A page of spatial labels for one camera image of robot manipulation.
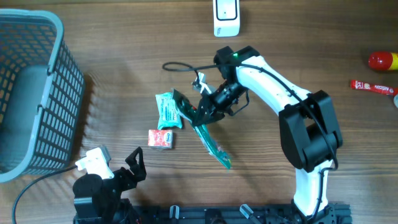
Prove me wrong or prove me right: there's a green white glove package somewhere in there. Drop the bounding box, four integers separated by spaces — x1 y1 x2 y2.
172 89 231 169

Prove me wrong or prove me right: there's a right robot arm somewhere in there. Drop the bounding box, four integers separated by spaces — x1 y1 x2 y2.
193 46 343 223

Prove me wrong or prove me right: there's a grey plastic mesh basket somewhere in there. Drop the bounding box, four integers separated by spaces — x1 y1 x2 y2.
1 9 85 182

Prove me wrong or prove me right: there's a white barcode scanner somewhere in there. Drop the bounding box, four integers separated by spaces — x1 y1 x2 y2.
213 0 240 37

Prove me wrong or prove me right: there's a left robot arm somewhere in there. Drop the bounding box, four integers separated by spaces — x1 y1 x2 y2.
72 146 147 223

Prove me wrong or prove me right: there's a red chili sauce bottle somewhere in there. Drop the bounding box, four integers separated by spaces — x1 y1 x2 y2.
368 52 397 71

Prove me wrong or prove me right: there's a teal wet wipes pack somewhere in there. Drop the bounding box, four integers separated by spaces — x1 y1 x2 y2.
155 92 183 129

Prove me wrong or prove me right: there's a red white tissue pack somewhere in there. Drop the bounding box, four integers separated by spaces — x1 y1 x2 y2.
148 129 174 149

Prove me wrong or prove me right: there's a red coffee stick sachet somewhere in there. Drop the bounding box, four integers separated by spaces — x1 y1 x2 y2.
350 80 397 96

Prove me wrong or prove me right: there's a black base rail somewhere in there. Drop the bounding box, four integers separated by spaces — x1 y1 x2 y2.
133 203 353 224

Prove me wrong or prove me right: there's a green lid jar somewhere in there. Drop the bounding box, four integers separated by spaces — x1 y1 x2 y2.
393 94 398 108

